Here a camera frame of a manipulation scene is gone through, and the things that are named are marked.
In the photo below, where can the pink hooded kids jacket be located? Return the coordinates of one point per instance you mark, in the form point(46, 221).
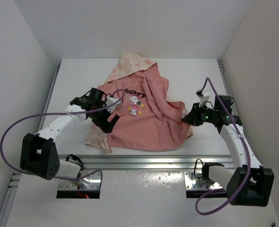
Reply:
point(148, 119)

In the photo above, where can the left metal arm base plate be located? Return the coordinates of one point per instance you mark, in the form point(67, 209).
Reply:
point(92, 182)

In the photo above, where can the aluminium rail left side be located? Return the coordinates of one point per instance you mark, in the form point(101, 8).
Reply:
point(21, 95)

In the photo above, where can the aluminium rail front table edge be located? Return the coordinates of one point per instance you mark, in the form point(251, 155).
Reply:
point(151, 162)

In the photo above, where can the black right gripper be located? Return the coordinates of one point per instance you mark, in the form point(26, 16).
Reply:
point(192, 118)

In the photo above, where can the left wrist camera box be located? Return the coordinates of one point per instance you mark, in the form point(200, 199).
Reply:
point(112, 103)

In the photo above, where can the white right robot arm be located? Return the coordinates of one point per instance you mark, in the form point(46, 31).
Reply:
point(250, 184)

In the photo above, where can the right metal arm base plate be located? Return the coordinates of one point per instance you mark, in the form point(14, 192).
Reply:
point(193, 183)

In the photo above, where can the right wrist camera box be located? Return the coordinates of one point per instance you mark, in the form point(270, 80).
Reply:
point(203, 95)

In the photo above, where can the aluminium rail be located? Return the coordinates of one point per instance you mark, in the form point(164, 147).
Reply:
point(21, 95)
point(227, 86)

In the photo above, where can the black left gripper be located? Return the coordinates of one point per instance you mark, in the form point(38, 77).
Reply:
point(105, 125)

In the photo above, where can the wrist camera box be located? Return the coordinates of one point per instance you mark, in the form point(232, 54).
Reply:
point(203, 95)
point(112, 103)

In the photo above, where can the aluminium rail right side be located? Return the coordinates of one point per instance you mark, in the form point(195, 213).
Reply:
point(227, 86)

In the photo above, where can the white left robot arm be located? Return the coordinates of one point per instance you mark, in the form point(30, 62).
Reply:
point(39, 155)

